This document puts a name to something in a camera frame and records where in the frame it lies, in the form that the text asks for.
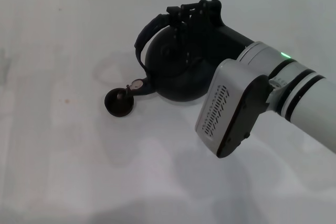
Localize silver perforated wrist camera housing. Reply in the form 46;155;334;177
194;58;271;159

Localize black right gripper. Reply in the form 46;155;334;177
166;0;256;67

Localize black round teapot with handle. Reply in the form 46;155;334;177
125;13;220;103

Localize small dark brown teacup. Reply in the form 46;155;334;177
104;89;136;118

